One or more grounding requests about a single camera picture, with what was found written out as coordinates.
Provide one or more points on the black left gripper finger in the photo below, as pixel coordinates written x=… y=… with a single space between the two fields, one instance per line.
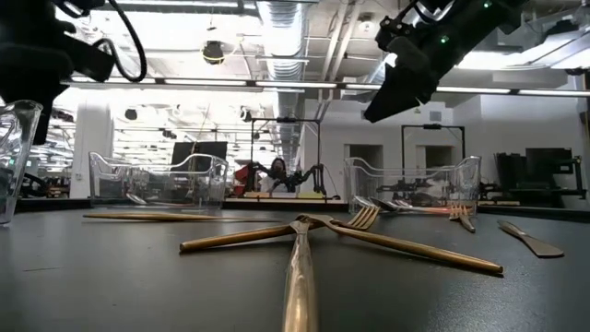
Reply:
x=42 y=122

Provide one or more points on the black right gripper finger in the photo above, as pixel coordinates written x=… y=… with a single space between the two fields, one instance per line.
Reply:
x=401 y=97

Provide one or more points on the clear plastic bin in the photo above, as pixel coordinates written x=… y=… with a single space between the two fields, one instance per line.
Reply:
x=212 y=184
x=470 y=184
x=18 y=161

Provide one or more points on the gold chopstick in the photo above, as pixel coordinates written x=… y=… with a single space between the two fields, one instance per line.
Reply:
x=152 y=216

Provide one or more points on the black background robot arm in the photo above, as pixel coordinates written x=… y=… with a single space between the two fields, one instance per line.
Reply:
x=304 y=177

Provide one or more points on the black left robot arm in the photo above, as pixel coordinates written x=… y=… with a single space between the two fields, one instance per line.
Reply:
x=27 y=18

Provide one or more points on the white pillar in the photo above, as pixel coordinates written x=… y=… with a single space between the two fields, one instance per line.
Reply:
x=92 y=138

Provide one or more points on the black round ceiling speaker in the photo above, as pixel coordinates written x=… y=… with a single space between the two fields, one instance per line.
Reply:
x=131 y=114

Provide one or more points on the long ceiling light strip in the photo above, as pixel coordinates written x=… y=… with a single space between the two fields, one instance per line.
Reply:
x=295 y=84

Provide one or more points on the person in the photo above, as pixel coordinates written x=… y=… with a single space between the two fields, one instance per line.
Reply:
x=279 y=168

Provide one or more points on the black equipment rack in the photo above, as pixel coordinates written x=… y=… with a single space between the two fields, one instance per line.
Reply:
x=548 y=161

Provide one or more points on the black monitor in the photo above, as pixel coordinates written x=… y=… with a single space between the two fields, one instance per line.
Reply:
x=198 y=150

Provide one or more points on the red background object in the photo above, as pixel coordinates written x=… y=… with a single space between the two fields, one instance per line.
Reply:
x=242 y=177

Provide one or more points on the black ceiling dome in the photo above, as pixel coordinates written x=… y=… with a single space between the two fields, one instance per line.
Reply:
x=213 y=51

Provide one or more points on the grey wall vent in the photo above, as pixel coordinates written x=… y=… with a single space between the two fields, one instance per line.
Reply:
x=435 y=115

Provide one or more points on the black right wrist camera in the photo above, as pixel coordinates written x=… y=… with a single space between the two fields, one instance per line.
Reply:
x=392 y=32

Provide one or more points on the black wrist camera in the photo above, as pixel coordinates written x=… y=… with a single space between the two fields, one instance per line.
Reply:
x=87 y=60
x=392 y=32

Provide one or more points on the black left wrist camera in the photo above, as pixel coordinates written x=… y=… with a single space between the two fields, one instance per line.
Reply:
x=87 y=60

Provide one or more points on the silver ceiling duct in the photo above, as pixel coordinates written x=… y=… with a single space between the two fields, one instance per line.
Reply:
x=286 y=46

